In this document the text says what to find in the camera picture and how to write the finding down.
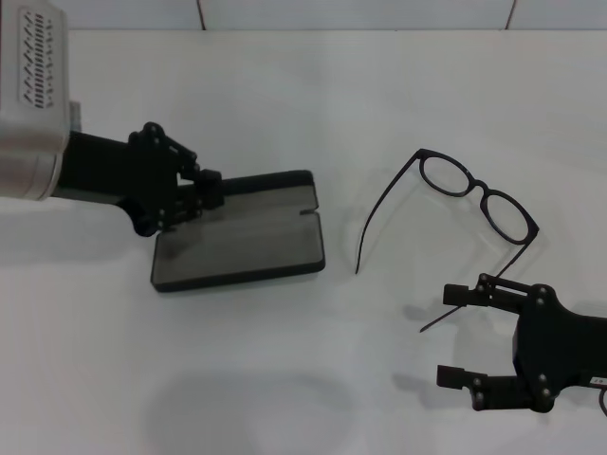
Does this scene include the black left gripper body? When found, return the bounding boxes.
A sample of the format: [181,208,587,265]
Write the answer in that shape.
[55,121,181,239]

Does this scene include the black round-lens glasses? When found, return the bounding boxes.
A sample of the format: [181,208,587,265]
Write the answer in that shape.
[354,148,541,334]

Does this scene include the black glasses case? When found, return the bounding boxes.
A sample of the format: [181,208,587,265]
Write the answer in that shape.
[149,169,327,294]

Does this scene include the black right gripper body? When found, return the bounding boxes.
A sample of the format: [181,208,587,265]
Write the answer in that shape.
[513,285,607,414]

